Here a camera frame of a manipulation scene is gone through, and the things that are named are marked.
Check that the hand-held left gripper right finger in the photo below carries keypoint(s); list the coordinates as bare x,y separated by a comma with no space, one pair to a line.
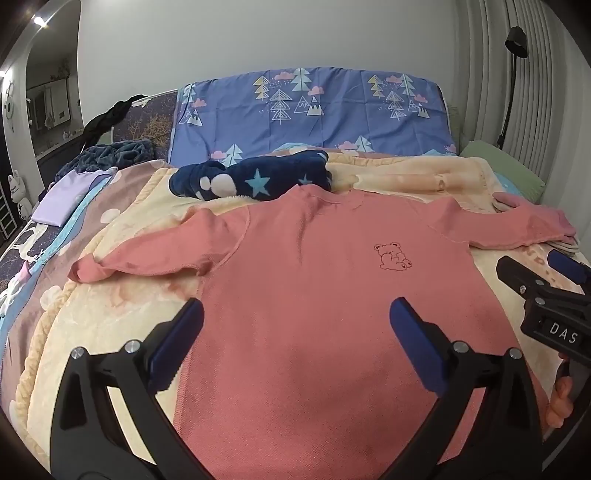
415,341

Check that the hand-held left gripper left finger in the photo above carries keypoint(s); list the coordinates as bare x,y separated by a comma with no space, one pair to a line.
178,341

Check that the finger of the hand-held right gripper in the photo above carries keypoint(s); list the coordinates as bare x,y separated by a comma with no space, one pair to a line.
510,270
568,266

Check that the pink bear print sweater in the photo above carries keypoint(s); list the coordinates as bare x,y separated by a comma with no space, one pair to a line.
300,277

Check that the person's right hand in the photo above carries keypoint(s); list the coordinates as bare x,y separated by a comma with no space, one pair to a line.
559,401

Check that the pink folded garment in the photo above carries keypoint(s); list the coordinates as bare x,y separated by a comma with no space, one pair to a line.
508,202

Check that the green pillow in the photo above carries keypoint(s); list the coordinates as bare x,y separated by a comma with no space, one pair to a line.
508,166

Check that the cream plush blanket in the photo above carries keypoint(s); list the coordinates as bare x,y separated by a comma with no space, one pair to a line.
415,177

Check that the grey pleated curtain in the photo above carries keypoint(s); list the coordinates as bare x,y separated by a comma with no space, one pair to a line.
554,115

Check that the pastel printed bed cover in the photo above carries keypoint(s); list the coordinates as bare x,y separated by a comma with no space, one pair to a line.
32,251

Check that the black floor lamp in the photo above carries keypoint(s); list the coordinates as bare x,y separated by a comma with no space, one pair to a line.
510,92

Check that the lavender cloth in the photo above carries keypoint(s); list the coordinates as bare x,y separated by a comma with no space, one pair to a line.
64,198

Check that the navy star fleece garment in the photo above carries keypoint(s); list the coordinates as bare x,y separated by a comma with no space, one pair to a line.
258,177

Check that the dark blue fleece blanket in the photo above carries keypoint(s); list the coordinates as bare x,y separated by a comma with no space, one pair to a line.
111,154

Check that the white ladder rack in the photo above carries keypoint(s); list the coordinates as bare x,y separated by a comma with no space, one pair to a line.
5,217

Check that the white cat figurine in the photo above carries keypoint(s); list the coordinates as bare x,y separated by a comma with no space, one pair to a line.
18,187

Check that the dark tree print pillow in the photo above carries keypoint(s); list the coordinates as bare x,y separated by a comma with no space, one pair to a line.
152,120

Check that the black garment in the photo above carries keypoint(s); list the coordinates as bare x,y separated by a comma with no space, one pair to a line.
108,120

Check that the blue tree print pillow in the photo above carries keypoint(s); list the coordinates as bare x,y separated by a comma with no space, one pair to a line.
332,110

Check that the white cabinet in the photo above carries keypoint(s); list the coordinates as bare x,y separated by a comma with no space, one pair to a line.
51,104

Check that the ceiling lamp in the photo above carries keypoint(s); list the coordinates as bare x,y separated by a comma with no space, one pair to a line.
41,21

